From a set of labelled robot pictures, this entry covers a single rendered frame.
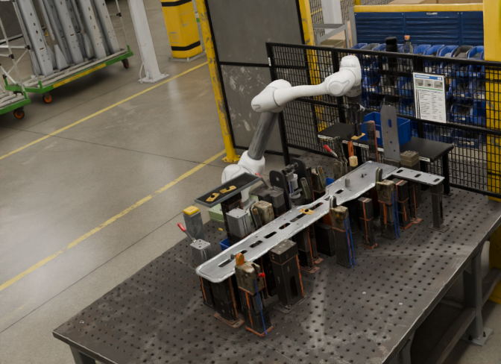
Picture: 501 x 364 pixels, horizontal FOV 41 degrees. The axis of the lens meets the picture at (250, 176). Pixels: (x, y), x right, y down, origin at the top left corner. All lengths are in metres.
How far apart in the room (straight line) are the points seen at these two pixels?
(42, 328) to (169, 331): 1.84
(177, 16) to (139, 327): 8.17
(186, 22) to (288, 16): 5.53
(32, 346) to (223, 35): 3.26
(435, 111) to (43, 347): 2.99
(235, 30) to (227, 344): 3.68
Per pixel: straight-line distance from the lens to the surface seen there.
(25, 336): 5.04
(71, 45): 11.28
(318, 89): 3.50
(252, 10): 6.04
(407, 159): 3.89
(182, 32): 11.19
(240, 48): 6.28
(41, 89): 10.44
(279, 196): 3.58
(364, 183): 3.74
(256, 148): 4.17
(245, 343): 3.18
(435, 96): 4.02
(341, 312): 3.26
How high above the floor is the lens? 2.67
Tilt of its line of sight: 24 degrees down
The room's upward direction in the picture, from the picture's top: 11 degrees counter-clockwise
